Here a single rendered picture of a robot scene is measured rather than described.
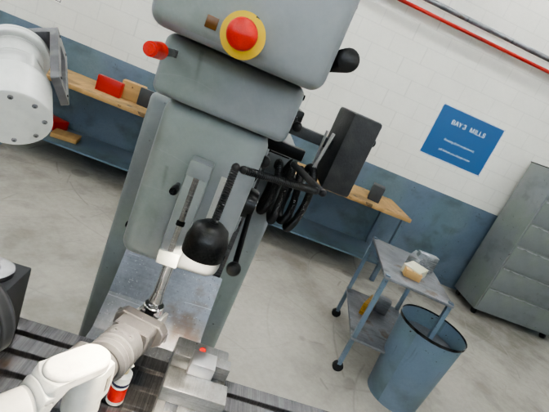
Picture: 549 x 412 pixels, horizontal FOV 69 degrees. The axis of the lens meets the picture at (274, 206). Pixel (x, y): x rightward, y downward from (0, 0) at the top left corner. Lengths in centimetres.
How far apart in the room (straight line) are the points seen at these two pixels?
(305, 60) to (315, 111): 449
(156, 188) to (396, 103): 467
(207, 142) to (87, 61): 470
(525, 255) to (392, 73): 273
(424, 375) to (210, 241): 250
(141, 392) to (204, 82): 78
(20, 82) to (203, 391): 78
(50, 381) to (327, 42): 66
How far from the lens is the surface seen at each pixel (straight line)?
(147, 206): 79
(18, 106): 44
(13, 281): 108
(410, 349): 293
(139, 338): 89
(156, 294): 96
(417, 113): 538
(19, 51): 49
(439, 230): 592
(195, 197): 72
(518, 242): 566
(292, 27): 59
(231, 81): 68
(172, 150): 75
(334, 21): 60
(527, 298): 611
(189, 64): 69
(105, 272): 143
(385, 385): 312
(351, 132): 104
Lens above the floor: 173
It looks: 17 degrees down
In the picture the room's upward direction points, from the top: 23 degrees clockwise
